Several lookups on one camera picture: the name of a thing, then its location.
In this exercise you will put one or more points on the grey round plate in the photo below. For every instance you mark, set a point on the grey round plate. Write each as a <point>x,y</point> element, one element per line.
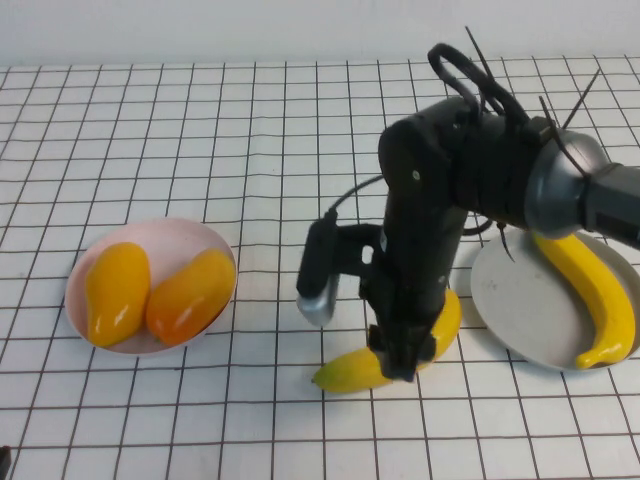
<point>525,310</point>

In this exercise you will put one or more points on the white grid tablecloth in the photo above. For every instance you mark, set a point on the white grid tablecloth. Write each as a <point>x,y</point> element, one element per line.
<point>200,125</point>

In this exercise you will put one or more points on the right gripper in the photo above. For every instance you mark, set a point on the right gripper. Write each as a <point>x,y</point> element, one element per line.
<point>415,270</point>

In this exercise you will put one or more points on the large banana with green tip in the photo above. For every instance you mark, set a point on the large banana with green tip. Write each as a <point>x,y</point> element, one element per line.
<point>350,370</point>

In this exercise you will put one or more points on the orange mango with red tip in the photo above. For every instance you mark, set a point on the orange mango with red tip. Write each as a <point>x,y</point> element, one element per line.
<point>190,295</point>

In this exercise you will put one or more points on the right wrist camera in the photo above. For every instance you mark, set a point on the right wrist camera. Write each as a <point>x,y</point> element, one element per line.
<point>317,270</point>

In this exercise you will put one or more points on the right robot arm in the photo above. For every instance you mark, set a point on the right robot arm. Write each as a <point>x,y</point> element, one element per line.
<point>500,165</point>

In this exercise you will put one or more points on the slim yellow banana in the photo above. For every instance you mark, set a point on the slim yellow banana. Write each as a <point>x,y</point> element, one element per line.
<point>605,300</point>

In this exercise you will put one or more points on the pink round plate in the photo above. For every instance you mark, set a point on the pink round plate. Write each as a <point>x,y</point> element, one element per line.
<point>165,235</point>

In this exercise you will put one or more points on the black zip tie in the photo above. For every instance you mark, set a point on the black zip tie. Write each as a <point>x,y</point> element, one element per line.
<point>583,97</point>
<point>505,242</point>
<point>479,55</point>
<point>560,142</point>

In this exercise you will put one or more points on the yellow mango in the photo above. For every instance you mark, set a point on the yellow mango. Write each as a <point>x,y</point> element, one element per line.
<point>117,290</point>

